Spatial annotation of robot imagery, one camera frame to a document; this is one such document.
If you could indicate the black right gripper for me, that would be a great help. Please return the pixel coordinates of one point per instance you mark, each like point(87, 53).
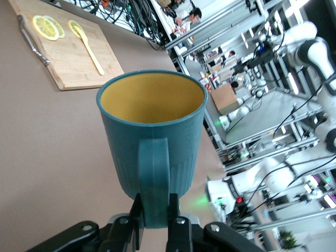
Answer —
point(258, 61)

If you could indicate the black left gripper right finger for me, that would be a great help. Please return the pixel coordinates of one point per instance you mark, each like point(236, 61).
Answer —
point(189, 236)

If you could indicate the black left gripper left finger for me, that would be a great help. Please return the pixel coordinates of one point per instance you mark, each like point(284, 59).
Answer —
point(110, 236)

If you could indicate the teal cup yellow inside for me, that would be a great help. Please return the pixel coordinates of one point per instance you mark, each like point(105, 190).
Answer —
point(152, 136)

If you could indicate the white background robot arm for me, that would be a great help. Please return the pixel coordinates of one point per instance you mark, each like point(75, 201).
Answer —
point(241, 111)

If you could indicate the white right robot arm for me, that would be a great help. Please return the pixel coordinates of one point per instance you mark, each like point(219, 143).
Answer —
point(270, 173)

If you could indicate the cardboard box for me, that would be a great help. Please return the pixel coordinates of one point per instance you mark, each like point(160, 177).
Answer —
point(224, 98)

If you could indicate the person with black hair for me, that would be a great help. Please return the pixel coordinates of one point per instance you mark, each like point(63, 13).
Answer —
point(193, 17)

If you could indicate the green potted plant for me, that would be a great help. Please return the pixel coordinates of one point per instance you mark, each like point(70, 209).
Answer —
point(288, 240)

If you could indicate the yellow plastic fork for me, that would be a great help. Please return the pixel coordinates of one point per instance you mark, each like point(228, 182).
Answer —
point(92, 55)

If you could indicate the lemon slice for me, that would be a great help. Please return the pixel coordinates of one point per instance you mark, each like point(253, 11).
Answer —
point(73, 27)
point(60, 29)
point(46, 27)

